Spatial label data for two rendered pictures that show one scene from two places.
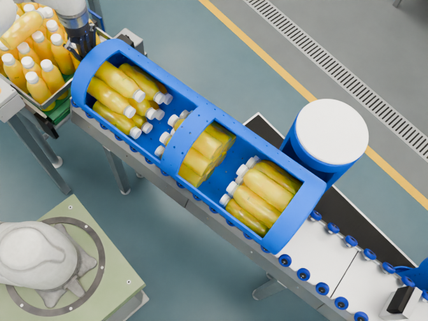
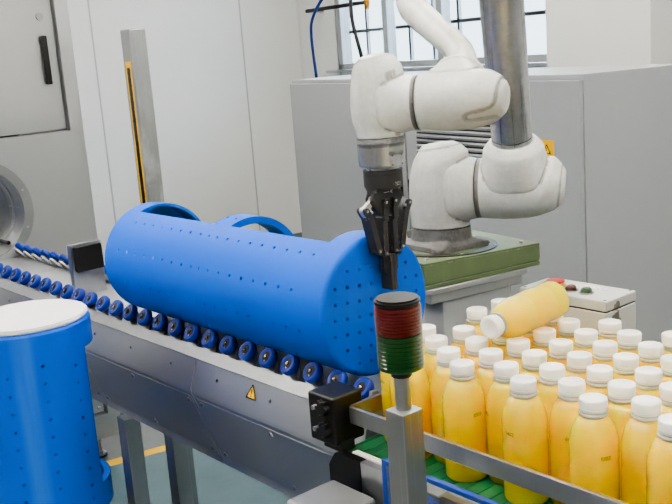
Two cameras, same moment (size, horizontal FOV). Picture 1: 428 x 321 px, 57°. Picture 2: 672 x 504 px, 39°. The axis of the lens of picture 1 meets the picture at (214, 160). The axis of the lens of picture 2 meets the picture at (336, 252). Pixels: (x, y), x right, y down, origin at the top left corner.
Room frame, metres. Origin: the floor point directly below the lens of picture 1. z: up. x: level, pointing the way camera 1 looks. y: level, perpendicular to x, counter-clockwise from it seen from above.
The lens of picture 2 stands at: (2.48, 1.12, 1.59)
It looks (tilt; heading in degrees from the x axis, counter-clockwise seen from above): 12 degrees down; 203
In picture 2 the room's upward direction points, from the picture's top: 4 degrees counter-clockwise
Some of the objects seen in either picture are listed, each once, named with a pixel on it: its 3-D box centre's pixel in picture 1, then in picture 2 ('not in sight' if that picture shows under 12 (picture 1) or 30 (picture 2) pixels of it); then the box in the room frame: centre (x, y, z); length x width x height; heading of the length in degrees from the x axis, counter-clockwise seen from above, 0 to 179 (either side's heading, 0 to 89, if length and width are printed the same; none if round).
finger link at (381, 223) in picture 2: (85, 42); (381, 227); (0.80, 0.49, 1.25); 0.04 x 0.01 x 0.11; 63
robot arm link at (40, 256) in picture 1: (32, 254); (443, 183); (0.12, 0.41, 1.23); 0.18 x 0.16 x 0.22; 95
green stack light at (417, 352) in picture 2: not in sight; (400, 349); (1.32, 0.70, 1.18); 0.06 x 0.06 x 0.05
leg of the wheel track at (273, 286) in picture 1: (269, 288); (182, 500); (0.29, -0.39, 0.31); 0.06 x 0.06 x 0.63; 63
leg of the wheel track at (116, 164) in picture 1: (118, 171); not in sight; (0.73, 0.49, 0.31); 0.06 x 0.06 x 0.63; 63
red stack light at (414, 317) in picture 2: not in sight; (398, 318); (1.32, 0.70, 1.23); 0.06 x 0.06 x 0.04
